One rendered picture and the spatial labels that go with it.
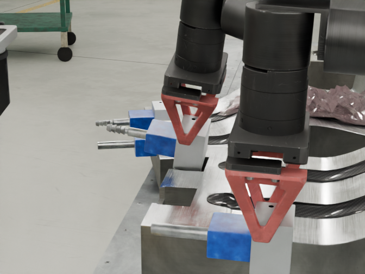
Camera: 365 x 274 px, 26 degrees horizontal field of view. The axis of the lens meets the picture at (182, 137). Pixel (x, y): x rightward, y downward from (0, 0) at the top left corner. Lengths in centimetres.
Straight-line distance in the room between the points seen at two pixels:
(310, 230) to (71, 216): 220
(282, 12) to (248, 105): 8
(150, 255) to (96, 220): 210
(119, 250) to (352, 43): 48
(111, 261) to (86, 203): 215
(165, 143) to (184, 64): 11
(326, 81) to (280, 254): 99
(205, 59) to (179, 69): 3
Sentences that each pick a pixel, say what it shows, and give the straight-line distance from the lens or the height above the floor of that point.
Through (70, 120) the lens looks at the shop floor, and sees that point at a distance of 411.
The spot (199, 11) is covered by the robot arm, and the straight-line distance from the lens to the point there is 91.
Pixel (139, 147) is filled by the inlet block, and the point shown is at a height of 86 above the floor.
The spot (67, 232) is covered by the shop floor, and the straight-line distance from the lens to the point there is 289.
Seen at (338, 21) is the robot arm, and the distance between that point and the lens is 64.
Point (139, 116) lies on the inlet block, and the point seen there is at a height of 87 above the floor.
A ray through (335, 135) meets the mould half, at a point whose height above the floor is 88.
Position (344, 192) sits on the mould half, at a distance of 96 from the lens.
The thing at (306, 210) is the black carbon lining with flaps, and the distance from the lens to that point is 93.
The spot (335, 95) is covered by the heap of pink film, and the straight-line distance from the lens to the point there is 131.
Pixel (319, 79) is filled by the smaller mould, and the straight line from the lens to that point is 167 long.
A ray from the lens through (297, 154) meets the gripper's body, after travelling 64.
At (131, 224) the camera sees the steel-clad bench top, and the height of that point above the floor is 80.
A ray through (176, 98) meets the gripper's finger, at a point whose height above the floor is 100.
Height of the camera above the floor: 126
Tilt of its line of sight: 19 degrees down
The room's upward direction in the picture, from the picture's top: straight up
